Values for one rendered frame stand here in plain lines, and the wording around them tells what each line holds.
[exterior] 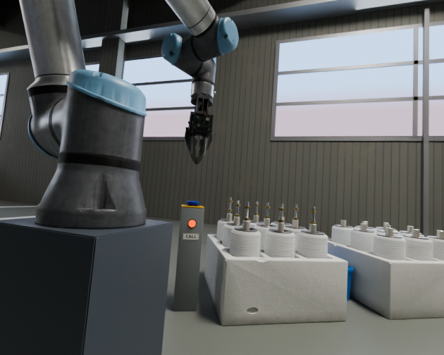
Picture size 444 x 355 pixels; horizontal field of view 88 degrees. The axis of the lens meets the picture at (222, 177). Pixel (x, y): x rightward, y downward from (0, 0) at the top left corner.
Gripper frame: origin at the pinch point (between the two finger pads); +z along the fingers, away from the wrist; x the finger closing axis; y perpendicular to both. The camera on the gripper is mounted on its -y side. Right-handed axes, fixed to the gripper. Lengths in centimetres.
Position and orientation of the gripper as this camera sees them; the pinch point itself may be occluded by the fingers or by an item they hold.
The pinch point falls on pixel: (196, 160)
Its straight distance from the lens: 77.2
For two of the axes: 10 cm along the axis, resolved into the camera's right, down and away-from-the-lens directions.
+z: -0.7, 9.9, -0.7
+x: 9.8, 0.8, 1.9
